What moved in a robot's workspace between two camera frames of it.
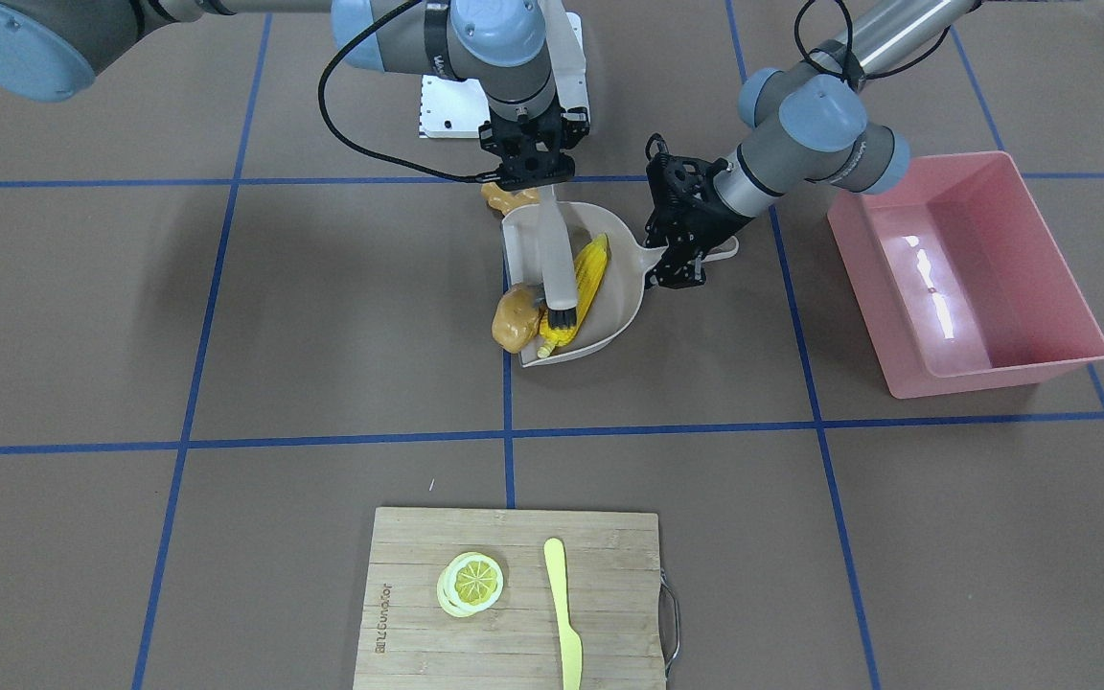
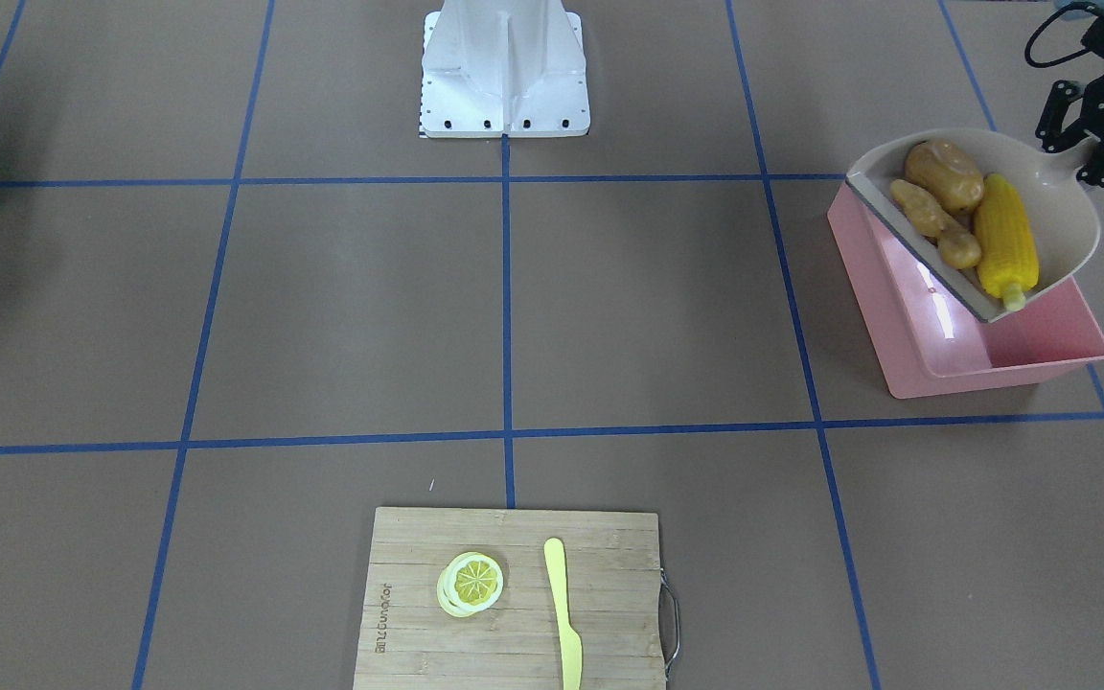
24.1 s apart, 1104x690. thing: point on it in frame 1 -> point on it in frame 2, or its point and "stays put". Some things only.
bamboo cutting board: x=611 y=570 stays put
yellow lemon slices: x=470 y=585 stays put
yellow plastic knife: x=570 y=643 stays put
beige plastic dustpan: x=618 y=295 -> x=1060 y=201
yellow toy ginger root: x=505 y=200 -> x=957 y=246
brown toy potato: x=517 y=317 -> x=945 y=170
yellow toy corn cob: x=589 y=268 -> x=1006 y=252
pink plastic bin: x=957 y=282 stays put
